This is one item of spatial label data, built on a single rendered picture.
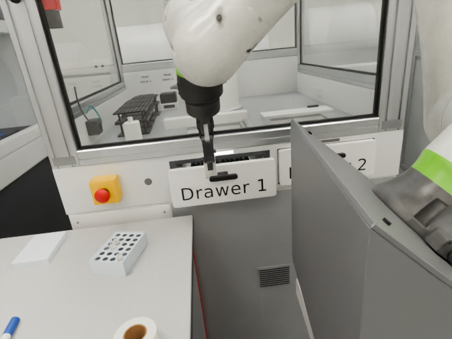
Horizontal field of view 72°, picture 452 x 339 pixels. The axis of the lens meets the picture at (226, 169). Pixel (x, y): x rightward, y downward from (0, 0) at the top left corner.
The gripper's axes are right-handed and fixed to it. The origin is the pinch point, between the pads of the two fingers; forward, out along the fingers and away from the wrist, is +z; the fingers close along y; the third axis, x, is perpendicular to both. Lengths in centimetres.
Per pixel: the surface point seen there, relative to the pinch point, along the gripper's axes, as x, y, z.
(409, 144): 180, -142, 126
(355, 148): 42.7, -6.8, 5.8
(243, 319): 5, 13, 64
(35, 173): -79, -54, 38
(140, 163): -19.6, -9.5, 4.1
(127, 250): -22.1, 14.8, 10.6
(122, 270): -22.2, 20.7, 9.7
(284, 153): 21.6, -7.3, 4.6
